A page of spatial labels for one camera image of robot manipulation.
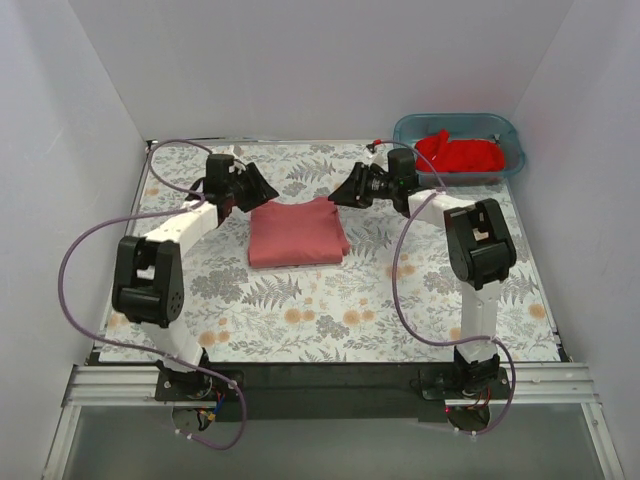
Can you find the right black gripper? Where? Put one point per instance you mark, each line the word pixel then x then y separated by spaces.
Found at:
pixel 363 183

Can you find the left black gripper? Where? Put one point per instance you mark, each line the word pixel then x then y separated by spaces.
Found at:
pixel 245 185

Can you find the pink t shirt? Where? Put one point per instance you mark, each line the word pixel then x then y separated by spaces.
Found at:
pixel 283 235

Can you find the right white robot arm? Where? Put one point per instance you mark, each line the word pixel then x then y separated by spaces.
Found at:
pixel 481 254

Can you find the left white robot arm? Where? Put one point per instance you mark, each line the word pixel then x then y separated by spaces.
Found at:
pixel 148 284

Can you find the red t shirt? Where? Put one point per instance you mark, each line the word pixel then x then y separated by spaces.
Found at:
pixel 448 155

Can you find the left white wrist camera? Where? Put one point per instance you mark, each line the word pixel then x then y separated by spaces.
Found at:
pixel 237 152

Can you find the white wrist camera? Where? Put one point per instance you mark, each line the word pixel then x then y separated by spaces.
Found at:
pixel 377 154
pixel 237 152

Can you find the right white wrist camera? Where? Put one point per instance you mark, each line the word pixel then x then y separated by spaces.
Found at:
pixel 377 154

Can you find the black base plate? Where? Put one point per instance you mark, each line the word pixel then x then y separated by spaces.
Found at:
pixel 313 391

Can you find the aluminium frame rail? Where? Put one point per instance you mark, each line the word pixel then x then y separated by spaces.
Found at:
pixel 536 383

